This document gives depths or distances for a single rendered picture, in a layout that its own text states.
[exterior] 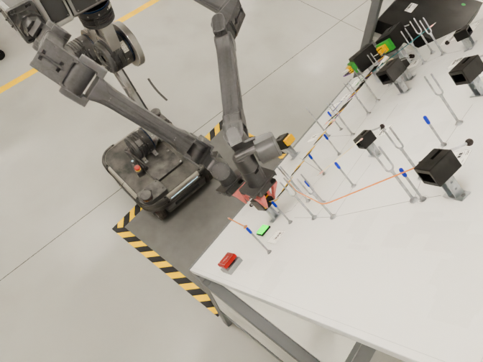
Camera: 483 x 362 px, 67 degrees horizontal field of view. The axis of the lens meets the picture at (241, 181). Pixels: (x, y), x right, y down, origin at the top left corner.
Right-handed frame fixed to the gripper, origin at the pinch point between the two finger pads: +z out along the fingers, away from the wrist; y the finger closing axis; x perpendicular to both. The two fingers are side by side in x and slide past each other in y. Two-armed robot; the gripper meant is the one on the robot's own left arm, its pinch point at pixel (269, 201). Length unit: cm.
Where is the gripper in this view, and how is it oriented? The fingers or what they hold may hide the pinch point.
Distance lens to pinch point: 109.6
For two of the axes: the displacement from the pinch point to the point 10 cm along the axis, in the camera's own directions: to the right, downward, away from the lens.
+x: -6.5, -2.5, 7.2
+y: 6.4, -6.9, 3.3
